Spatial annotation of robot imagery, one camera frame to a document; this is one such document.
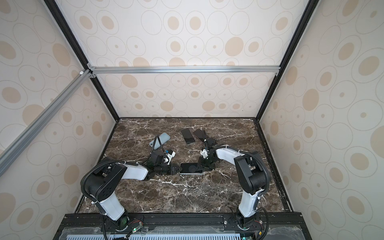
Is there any black phone silver edge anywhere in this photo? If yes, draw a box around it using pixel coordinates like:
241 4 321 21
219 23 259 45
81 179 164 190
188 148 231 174
180 163 204 173

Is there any light blue case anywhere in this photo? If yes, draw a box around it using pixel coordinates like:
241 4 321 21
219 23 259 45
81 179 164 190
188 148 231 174
149 133 171 150
179 173 204 176

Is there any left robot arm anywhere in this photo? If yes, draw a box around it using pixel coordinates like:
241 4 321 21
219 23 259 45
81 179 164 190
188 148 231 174
81 150 182 222

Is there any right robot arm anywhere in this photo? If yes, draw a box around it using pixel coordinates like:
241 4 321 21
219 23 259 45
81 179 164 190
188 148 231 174
199 145 271 218

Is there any black phone purple edge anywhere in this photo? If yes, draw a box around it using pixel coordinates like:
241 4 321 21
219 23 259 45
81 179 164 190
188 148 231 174
193 129 209 143

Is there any black phone grey edge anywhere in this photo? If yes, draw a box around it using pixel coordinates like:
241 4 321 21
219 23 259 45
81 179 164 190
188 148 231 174
181 128 195 145

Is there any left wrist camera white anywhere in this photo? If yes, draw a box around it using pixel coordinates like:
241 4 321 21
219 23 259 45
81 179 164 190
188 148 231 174
164 150 176 165

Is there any black base frame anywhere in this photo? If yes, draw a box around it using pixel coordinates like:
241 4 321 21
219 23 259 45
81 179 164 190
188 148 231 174
54 211 311 240

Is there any horizontal aluminium rail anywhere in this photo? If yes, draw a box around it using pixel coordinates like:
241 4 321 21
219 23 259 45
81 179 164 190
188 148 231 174
88 66 280 74

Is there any left slanted aluminium rail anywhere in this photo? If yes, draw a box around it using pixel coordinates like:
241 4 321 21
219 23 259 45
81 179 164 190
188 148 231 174
1 70 91 175

